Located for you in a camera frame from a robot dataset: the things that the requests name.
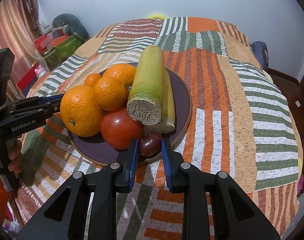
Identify large orange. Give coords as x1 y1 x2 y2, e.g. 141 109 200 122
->
102 64 138 90
60 85 106 138

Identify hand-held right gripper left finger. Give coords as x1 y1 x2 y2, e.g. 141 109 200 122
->
16 137 139 240

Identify dark red grape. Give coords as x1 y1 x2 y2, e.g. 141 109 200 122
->
138 132 163 156

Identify striped patchwork blanket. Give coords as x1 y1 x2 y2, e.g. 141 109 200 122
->
11 17 303 240

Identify floral printed cloth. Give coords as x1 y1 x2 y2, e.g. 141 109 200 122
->
2 197 25 235

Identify green patterned box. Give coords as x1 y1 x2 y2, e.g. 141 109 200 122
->
43 36 84 72

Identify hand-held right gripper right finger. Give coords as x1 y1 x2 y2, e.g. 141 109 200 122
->
161 138 281 240

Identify dark blue bag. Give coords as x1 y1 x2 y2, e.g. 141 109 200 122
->
250 41 270 73

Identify purple plate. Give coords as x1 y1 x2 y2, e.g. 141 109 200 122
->
67 62 193 167

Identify small mandarin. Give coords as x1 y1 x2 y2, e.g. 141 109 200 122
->
84 72 102 88
93 76 130 112

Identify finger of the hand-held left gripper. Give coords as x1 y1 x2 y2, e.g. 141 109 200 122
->
9 93 65 110
8 101 62 121

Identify person's left hand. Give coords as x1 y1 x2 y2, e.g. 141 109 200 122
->
7 135 24 173

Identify red tomato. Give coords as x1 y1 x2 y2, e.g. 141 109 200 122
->
100 107 144 150

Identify red flat box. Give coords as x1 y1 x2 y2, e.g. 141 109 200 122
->
16 66 39 95

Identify grey pillow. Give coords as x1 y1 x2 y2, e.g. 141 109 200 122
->
52 13 90 40

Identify pink striped curtain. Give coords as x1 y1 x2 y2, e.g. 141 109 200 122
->
0 0 46 100

